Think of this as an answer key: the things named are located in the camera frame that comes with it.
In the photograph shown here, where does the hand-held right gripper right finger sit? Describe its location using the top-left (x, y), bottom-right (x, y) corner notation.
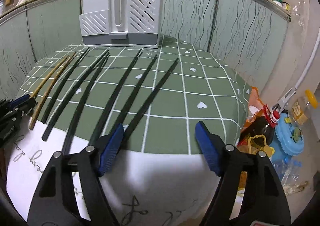
top-left (195, 121), bottom-right (292, 226)

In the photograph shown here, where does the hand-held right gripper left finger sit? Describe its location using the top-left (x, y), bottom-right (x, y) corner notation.
top-left (26, 123), bottom-right (125, 226)

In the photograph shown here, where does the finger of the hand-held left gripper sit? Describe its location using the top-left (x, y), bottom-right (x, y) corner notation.
top-left (14, 97), bottom-right (37, 117)
top-left (10, 94), bottom-right (31, 109)

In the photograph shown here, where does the wooden chopstick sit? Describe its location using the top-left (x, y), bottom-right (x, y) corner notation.
top-left (29, 56), bottom-right (70, 100)
top-left (28, 52), bottom-right (77, 131)

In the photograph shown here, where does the white slotted utensil holder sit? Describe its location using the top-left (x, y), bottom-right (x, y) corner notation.
top-left (79, 0), bottom-right (165, 48)

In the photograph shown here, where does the yellow plastic bag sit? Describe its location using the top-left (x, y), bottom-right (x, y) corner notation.
top-left (237, 134), bottom-right (275, 191)

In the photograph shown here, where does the green grid tablecloth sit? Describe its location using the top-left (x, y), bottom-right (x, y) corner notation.
top-left (19, 34), bottom-right (252, 155)

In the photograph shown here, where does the white cloth with writing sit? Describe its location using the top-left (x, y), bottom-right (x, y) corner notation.
top-left (5, 113), bottom-right (240, 226)

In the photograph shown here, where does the dark sauce bottle red cap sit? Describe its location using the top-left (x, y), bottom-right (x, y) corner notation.
top-left (241, 104), bottom-right (282, 146)

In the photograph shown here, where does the orange plastic bag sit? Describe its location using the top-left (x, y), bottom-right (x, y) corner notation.
top-left (241, 87), bottom-right (265, 141)

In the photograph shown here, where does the blue plastic container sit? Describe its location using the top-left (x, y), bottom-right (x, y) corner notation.
top-left (269, 113), bottom-right (305, 164)

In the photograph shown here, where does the clear plastic bottle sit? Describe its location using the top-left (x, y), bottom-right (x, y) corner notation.
top-left (271, 157), bottom-right (304, 186)

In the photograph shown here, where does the metal clamp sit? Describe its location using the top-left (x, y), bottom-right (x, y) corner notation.
top-left (272, 86), bottom-right (298, 116)

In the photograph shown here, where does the clear jar with yellow lid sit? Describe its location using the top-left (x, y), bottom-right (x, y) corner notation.
top-left (287, 89), bottom-right (318, 126)

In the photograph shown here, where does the white pipe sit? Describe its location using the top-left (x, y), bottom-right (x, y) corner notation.
top-left (294, 41), bottom-right (320, 91)

